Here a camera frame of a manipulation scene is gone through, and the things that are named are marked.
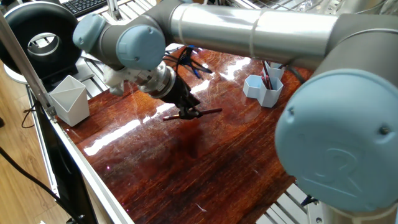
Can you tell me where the grey pentagonal pen holder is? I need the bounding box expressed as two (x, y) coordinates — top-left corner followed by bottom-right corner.
(49, 75), (91, 128)

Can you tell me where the light blue hexagonal pen holder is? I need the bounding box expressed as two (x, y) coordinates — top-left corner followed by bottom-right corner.
(242, 60), (285, 108)

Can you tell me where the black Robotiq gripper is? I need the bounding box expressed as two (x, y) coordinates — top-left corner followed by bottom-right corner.
(163, 75), (204, 122)

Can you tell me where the black keyboard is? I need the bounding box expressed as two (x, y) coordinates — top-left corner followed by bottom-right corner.
(59, 0), (113, 17)

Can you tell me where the brown wood-grain board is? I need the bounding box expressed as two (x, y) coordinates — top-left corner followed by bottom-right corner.
(75, 44), (312, 224)

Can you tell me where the black round ring lamp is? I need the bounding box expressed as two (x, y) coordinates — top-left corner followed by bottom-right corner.
(0, 2), (85, 86)

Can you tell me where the silver metal post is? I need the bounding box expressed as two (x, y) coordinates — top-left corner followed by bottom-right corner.
(107, 0), (123, 21)

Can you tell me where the grey aluminium frame rail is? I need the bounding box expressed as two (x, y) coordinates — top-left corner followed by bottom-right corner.
(0, 9), (60, 122)

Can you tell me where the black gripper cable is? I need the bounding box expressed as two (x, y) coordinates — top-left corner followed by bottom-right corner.
(163, 45), (215, 80)

